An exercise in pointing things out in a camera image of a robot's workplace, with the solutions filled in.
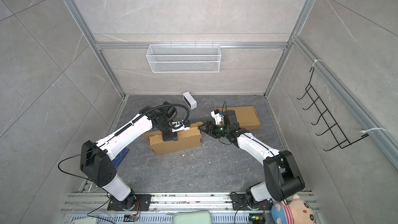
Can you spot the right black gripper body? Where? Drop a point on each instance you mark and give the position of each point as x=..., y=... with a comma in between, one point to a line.
x=221, y=130

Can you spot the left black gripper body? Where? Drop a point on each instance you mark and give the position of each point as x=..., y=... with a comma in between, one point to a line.
x=168, y=129

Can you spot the cardboard box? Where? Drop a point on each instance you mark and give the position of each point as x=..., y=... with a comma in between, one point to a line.
x=246, y=116

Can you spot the cardboard sheet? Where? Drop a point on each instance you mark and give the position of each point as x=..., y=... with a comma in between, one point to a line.
x=185, y=140

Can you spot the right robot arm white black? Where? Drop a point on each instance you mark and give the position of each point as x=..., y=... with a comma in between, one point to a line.
x=282, y=176

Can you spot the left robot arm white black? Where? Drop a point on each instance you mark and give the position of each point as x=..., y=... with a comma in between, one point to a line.
x=96, y=159

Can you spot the pale green box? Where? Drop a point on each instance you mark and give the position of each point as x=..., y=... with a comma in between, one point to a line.
x=200, y=217

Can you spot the white digital clock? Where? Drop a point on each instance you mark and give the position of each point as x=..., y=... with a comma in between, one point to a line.
x=189, y=100

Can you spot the blue book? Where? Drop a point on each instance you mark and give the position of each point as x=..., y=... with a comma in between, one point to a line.
x=119, y=158

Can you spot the pink plush pig toy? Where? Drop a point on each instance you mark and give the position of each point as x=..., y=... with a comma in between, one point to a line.
x=296, y=212

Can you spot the white wire mesh basket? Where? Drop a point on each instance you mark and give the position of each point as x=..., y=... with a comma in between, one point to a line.
x=191, y=58

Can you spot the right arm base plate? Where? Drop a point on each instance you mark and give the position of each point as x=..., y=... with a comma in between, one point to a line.
x=239, y=201

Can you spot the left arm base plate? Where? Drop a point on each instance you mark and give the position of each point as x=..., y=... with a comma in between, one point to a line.
x=131, y=203

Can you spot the black wire hook rack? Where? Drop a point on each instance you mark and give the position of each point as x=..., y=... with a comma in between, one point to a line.
x=340, y=139

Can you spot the aluminium rail base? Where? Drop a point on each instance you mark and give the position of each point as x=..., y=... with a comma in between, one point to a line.
x=91, y=208

